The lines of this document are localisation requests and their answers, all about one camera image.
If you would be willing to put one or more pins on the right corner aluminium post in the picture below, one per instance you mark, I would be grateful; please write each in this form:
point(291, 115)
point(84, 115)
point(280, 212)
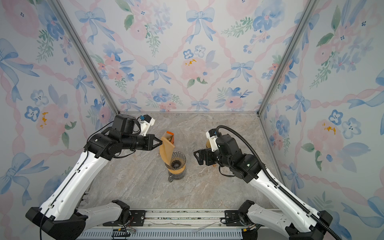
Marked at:
point(291, 47)

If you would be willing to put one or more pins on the grey glass carafe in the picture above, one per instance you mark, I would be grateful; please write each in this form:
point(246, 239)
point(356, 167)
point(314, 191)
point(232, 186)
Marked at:
point(173, 177)

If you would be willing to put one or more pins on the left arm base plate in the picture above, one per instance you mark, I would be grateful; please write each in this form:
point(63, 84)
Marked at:
point(136, 219)

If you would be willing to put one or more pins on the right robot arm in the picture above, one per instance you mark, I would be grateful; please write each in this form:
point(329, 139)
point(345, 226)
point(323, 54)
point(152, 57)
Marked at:
point(296, 221)

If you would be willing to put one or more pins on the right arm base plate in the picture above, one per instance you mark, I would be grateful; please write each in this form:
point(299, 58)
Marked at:
point(235, 218)

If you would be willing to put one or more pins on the left corner aluminium post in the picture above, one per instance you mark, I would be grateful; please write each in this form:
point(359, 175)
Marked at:
point(82, 51)

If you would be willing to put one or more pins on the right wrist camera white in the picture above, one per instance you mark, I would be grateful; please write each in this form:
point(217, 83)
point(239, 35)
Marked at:
point(212, 136)

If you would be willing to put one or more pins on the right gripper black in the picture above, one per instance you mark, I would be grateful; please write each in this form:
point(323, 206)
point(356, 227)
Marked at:
point(208, 153)

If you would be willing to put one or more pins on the corner aluminium post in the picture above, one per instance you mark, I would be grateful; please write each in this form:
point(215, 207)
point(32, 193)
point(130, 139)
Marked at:
point(82, 51)
point(291, 47)

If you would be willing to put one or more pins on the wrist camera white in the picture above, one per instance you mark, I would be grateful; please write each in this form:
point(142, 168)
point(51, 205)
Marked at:
point(146, 122)
point(212, 136)

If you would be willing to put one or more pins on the grey glass dripper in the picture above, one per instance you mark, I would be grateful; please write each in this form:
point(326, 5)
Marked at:
point(178, 161)

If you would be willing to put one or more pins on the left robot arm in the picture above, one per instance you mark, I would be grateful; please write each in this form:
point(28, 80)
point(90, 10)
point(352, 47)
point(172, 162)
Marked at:
point(59, 216)

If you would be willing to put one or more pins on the coffee filter pack orange clip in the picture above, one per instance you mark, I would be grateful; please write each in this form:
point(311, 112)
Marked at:
point(169, 136)

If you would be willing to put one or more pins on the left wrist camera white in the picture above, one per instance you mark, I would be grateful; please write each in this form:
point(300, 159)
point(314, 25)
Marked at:
point(146, 122)

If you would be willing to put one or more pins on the aluminium front rail frame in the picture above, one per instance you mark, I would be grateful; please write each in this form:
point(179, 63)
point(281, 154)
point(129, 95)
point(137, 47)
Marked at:
point(187, 224)

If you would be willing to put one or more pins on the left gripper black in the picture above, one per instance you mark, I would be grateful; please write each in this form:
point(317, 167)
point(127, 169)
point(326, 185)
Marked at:
point(150, 138)

